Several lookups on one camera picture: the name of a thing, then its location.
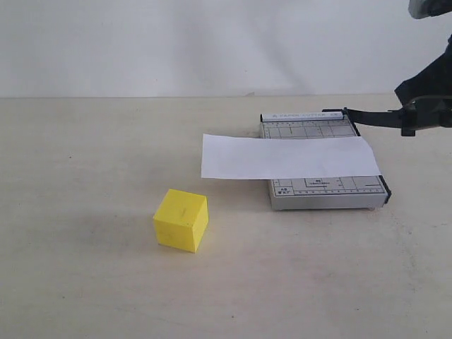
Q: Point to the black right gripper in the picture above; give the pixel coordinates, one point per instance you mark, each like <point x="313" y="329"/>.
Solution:
<point x="426" y="97"/>

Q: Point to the yellow foam cube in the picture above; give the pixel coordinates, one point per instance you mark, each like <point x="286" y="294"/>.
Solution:
<point x="181" y="220"/>

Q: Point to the grey paper cutter base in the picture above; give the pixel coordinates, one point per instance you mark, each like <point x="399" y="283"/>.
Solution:
<point x="320" y="193"/>

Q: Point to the white paper strip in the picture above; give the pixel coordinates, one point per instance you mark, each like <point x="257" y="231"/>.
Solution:
<point x="226" y="157"/>

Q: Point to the black cutter blade arm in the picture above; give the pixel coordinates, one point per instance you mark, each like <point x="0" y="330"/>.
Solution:
<point x="394" y="119"/>

